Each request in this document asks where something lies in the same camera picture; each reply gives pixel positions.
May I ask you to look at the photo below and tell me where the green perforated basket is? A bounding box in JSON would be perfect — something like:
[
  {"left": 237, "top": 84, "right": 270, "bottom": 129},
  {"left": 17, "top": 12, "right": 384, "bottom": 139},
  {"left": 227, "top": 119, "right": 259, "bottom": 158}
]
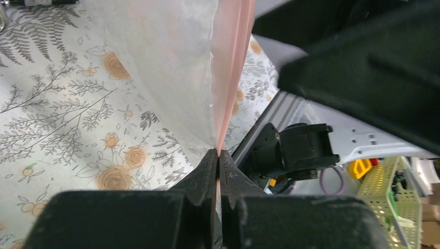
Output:
[{"left": 357, "top": 157, "right": 422, "bottom": 248}]

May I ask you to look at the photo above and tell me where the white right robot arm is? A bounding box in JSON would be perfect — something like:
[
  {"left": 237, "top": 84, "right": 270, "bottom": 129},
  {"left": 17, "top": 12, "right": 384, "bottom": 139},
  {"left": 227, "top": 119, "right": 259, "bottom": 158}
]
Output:
[{"left": 232, "top": 1, "right": 439, "bottom": 181}]

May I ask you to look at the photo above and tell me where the clear pink zip top bag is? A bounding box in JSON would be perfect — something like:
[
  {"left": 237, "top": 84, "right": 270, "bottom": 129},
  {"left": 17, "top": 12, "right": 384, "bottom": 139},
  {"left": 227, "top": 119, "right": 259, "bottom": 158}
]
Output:
[{"left": 77, "top": 0, "right": 257, "bottom": 168}]

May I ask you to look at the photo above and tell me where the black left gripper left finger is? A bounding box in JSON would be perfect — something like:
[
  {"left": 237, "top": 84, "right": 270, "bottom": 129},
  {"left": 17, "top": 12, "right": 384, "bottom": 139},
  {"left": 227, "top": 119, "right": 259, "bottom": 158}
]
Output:
[{"left": 171, "top": 149, "right": 218, "bottom": 248}]

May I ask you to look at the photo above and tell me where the floral patterned table mat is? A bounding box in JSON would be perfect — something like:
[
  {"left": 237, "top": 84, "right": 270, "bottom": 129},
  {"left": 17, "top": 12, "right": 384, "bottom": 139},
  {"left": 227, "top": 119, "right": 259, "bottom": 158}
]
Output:
[{"left": 1, "top": 1, "right": 278, "bottom": 248}]

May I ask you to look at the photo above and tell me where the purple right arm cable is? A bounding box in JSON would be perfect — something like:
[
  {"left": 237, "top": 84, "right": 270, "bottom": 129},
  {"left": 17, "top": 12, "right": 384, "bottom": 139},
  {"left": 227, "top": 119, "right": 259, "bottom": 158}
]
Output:
[{"left": 320, "top": 167, "right": 345, "bottom": 196}]

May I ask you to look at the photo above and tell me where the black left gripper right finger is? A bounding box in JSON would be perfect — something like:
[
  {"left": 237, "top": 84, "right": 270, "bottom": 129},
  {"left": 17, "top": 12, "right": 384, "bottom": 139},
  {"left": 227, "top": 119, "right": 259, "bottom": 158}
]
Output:
[{"left": 219, "top": 150, "right": 266, "bottom": 248}]

